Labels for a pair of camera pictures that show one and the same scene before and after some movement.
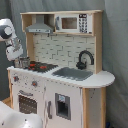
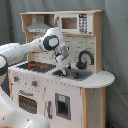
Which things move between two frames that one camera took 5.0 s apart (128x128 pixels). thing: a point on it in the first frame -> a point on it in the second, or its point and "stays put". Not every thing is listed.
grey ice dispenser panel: (63, 106) stays put
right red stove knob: (34, 83) stays put
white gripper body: (14, 49) -> (64, 63)
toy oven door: (27, 102) stays put
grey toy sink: (72, 73) stays put
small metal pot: (23, 61) -> (64, 52)
